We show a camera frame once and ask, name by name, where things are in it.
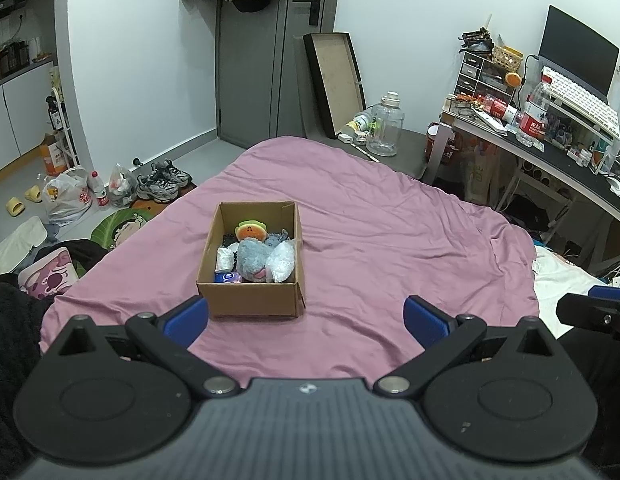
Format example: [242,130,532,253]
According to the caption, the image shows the clear plastic bag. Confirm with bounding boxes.
[266,240,296,283]

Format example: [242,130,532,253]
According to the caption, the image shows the orange and white carton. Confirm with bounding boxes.
[40,132,73,177]

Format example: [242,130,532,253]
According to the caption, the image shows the cardboard tubes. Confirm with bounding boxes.
[520,160,558,186]

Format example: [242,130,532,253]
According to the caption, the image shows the black door handle lock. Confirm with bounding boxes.
[293,0,323,26]

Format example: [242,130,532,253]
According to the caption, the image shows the desktop drawer organizer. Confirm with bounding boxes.
[457,51,516,98]

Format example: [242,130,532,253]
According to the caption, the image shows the grey sneaker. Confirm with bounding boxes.
[150,160,193,188]
[136,172,181,204]

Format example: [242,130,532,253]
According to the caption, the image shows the woven basket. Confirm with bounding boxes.
[492,45,525,73]

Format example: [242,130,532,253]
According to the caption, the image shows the grey desk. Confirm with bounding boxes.
[422,110,620,271]

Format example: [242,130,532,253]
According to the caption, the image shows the dark cloth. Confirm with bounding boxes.
[560,327,620,466]

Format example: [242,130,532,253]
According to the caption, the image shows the black monitor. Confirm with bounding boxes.
[538,5,620,103]

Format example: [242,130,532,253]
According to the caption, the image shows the white keyboard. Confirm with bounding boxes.
[540,66,620,138]

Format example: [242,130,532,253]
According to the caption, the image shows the clear plastic water jug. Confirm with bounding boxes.
[366,91,406,157]

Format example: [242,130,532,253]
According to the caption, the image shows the white bottle with green label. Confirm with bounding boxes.
[342,112,373,133]

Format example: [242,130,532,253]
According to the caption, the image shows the black framed cardboard tray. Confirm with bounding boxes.
[303,31,367,139]

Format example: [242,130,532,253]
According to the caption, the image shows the white bedding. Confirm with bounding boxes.
[532,245,620,341]

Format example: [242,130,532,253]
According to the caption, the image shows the brown cardboard box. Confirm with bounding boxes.
[196,201,307,318]

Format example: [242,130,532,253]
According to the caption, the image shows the large bottle with red label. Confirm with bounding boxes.
[520,81,551,142]

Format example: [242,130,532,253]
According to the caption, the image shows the row of condiment bottles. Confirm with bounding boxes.
[0,40,31,83]

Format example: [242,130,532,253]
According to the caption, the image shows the hamburger plush toy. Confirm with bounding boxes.
[234,220,268,242]

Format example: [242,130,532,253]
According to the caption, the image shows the white towel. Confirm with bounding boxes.
[0,216,48,276]

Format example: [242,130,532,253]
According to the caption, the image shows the grey door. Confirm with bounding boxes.
[215,0,343,148]

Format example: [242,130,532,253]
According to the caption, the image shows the red container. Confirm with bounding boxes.
[425,122,463,165]

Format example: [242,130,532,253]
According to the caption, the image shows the black fuzzy cloth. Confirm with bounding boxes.
[0,240,108,480]

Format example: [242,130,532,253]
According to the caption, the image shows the clear desktop organizer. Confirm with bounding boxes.
[587,137,620,173]

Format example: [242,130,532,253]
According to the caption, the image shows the grey plastic bag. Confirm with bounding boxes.
[108,163,138,208]

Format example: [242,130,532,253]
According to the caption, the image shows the white plastic bag red print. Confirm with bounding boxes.
[42,166,93,226]

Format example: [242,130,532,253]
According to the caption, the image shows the small water bottle red label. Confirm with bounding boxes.
[87,171,111,208]

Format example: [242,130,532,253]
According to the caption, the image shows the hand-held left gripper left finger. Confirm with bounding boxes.
[55,295,241,397]

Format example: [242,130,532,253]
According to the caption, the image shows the grey fluffy plush toy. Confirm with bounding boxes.
[237,238,271,282]

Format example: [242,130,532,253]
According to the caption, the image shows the white cabinet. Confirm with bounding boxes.
[0,60,58,176]

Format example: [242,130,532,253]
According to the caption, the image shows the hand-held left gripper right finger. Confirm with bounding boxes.
[374,295,571,397]

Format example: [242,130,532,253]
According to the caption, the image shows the pink bedsheet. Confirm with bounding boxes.
[40,135,541,391]

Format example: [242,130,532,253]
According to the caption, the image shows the pink cartoon cushion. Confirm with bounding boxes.
[17,247,78,298]

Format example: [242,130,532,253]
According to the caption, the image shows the white storage rack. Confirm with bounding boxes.
[50,67,78,168]

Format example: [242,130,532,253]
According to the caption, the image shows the thin wooden stick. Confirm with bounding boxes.
[351,143,381,163]

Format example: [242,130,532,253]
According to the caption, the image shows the green cartoon floor mat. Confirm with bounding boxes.
[90,200,156,251]

